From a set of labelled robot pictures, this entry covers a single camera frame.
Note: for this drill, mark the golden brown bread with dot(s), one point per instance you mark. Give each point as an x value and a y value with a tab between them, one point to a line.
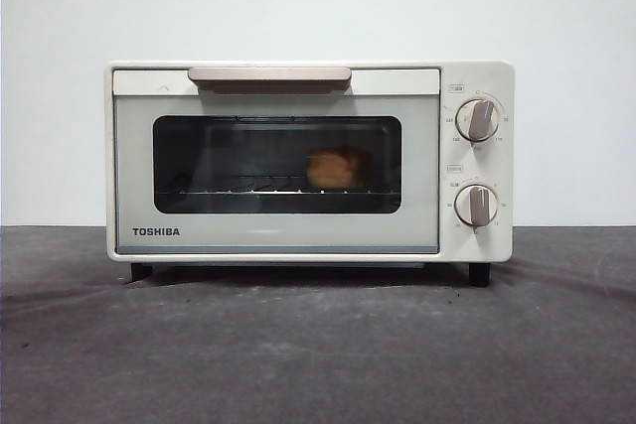
333	168

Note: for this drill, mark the small beige brown oven knob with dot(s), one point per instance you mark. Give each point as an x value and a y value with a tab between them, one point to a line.
477	205

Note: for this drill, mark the large beige brown oven knob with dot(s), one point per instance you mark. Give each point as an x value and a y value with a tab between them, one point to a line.
478	119

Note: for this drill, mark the white toaster oven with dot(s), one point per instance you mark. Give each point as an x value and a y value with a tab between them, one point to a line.
502	86

